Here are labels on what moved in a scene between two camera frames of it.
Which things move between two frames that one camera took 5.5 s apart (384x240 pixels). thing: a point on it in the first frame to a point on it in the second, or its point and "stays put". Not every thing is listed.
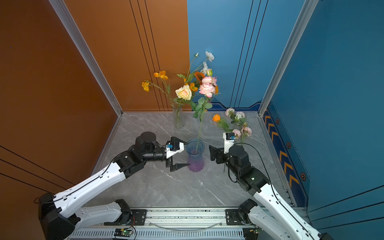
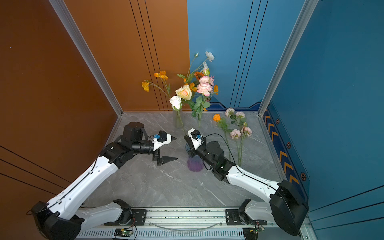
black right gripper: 220,153 to 193,152
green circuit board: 125,232 stays put
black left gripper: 176,166 to 164,159
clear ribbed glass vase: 179,117 stays put
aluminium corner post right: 309,7 stays put
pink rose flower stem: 240,127 stays put
